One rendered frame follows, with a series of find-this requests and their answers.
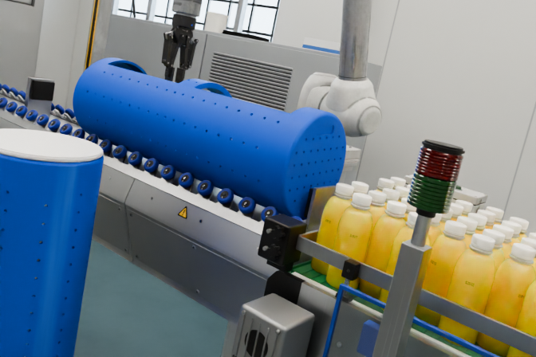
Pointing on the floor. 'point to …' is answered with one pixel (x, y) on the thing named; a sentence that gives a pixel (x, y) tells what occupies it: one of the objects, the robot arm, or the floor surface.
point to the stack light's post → (402, 300)
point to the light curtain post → (101, 9)
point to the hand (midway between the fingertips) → (174, 78)
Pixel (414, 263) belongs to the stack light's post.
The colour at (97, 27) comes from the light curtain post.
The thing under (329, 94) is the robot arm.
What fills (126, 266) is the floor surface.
